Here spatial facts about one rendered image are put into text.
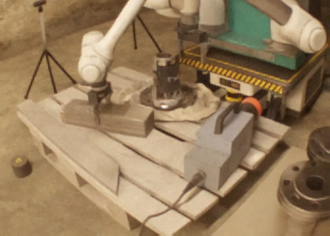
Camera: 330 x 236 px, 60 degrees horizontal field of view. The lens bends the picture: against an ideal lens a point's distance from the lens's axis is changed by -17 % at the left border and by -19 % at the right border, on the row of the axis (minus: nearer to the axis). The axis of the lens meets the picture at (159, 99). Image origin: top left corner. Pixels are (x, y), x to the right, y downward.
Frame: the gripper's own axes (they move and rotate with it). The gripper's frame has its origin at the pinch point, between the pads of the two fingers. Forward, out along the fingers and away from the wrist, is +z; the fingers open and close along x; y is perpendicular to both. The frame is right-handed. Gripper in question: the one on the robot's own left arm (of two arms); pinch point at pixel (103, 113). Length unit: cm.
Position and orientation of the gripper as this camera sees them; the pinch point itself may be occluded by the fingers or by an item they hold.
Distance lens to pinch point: 152.2
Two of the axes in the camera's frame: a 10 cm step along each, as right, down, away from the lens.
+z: 0.6, 8.9, 4.5
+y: 9.4, 1.1, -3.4
